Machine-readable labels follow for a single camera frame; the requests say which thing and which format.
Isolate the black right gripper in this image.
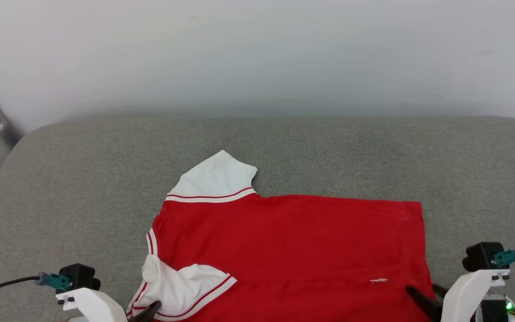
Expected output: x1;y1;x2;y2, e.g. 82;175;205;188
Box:
405;284;515;322

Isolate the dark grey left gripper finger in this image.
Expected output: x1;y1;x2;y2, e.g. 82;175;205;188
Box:
128;301;162;322

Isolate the red and white shirt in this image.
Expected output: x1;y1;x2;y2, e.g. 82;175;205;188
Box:
126;150;435;322

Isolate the grey fabric sofa seat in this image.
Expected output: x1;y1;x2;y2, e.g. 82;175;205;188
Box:
0;116;515;322

